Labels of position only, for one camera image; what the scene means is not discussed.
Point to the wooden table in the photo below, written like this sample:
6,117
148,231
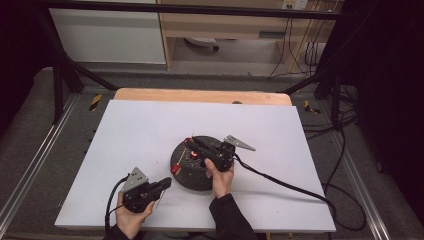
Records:
186,95

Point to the person's left hand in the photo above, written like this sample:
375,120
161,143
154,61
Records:
131,220

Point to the white wall socket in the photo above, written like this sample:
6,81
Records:
294,4

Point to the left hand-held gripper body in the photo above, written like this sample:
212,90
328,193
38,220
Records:
136,196

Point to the white chair base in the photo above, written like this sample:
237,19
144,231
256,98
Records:
200,41

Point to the black metal frame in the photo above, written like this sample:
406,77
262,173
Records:
186,9

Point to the aluminium rail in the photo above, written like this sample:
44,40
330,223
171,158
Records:
36,156
363,193

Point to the black round plate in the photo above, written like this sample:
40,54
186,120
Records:
195,178

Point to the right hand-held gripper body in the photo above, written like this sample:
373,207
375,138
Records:
223,158

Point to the white cabinet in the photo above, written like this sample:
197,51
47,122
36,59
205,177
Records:
106,36

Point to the light wooden desk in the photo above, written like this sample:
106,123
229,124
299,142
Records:
216,26

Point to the dark round table grommet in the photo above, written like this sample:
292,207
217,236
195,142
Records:
237,102

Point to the white board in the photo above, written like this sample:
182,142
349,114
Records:
133,133

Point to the person's right hand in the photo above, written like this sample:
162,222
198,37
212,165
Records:
220,181

